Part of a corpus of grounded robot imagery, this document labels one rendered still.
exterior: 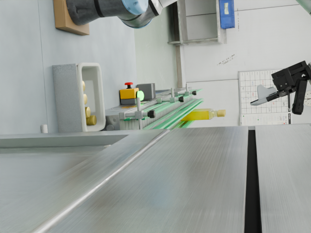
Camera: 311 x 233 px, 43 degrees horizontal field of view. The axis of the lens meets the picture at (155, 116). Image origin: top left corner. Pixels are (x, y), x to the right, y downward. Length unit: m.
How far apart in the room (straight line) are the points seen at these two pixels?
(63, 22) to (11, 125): 0.40
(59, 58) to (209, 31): 6.16
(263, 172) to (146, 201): 0.08
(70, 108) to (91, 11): 0.32
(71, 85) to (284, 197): 1.05
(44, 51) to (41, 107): 0.17
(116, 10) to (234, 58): 6.07
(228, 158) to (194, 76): 7.06
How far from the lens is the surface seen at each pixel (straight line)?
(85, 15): 1.31
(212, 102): 7.34
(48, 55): 1.24
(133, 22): 1.40
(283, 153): 0.31
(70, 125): 1.23
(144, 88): 2.04
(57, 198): 0.24
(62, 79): 1.23
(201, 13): 7.39
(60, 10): 1.30
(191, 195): 0.22
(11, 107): 1.05
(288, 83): 1.34
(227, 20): 6.70
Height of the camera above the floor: 1.34
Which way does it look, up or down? 14 degrees down
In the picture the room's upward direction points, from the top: 87 degrees clockwise
